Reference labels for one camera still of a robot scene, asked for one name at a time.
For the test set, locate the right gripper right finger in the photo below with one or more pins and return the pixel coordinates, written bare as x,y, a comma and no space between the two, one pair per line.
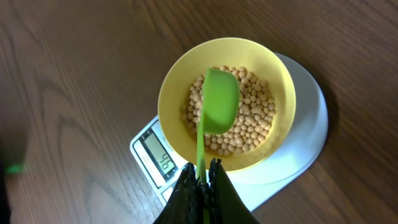
224,205

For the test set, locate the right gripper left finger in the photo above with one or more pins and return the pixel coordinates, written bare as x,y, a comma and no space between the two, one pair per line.
187,201

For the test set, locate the green plastic measuring scoop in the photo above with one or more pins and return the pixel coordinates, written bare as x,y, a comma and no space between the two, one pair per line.
219,110

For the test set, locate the white digital kitchen scale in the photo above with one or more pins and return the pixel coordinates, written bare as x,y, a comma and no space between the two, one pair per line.
259,183

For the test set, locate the soybeans in yellow bowl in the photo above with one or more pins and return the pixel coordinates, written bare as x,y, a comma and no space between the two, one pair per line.
253,121

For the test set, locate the yellow plastic bowl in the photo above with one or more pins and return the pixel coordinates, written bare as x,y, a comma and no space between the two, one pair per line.
231,52

